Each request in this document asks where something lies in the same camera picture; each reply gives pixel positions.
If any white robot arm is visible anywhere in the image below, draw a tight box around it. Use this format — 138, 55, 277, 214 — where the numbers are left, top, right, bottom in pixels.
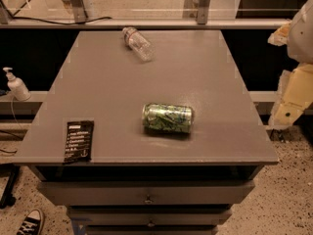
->
268, 0, 313, 129

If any green soda can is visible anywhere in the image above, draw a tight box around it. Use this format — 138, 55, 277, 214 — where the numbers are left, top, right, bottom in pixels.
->
142, 103, 194, 133

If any grey drawer cabinet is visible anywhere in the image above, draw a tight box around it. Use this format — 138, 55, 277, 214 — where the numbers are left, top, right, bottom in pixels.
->
15, 30, 278, 235

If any clear plastic bottle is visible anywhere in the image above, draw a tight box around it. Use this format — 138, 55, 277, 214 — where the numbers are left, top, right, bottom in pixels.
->
122, 26, 154, 62

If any grey top drawer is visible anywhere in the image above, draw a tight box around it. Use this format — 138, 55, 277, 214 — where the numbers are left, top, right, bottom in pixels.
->
38, 180, 254, 206

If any grey drawer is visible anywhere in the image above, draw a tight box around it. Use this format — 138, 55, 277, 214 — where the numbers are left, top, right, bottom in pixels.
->
67, 206, 232, 225
38, 180, 254, 206

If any black snack bar wrapper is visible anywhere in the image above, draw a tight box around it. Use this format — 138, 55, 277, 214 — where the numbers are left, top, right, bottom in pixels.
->
64, 120, 94, 164

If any white pump dispenser bottle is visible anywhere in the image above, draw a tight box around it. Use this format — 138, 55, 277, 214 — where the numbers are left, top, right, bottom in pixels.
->
3, 68, 31, 101

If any black and white sneaker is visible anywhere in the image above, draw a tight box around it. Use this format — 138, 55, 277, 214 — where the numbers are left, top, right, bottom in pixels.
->
17, 209, 44, 235

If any black stand base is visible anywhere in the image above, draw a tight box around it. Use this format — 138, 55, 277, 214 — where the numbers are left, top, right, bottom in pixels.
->
0, 164, 20, 210

